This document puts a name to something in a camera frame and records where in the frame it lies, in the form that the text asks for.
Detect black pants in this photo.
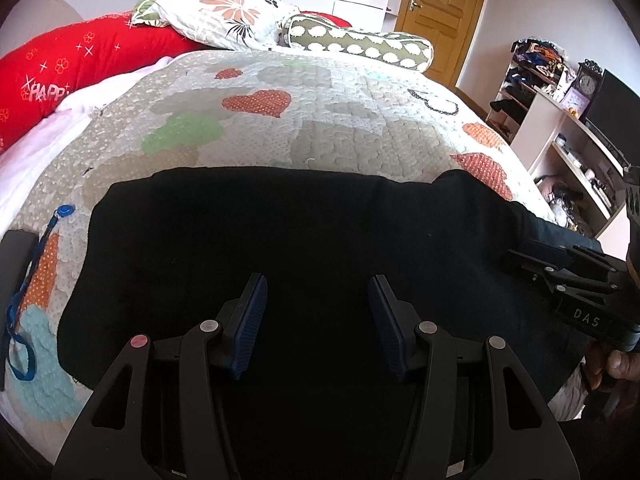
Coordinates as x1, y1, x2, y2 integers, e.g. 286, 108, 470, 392
55, 166, 606, 411

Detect person's right hand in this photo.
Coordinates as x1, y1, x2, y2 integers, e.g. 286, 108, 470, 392
582, 340, 639, 422

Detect white shelf unit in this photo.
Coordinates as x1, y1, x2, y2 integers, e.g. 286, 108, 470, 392
486, 38, 625, 238

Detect black monitor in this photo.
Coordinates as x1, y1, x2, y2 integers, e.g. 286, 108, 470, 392
584, 70, 640, 166

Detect ornate desk clock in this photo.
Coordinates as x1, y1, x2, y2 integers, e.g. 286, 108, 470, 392
561, 60, 603, 119

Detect white bed sheet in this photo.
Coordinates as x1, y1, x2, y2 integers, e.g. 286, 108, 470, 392
0, 56, 172, 233

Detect green white bolster pillow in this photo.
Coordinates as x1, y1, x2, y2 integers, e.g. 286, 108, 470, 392
280, 13, 435, 73

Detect wooden door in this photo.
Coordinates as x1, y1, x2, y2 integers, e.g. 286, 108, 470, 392
395, 0, 484, 89

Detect heart patterned quilt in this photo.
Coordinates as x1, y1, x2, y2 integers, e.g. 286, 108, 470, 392
1, 50, 551, 463

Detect long red pillow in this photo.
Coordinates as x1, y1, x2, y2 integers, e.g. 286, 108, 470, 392
0, 12, 205, 151

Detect round beige headboard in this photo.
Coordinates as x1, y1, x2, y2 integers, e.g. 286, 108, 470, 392
0, 0, 82, 55

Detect white floral pillow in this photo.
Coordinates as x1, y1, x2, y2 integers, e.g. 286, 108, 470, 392
130, 0, 299, 51

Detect blue lanyard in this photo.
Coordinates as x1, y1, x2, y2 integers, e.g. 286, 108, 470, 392
4, 202, 76, 382

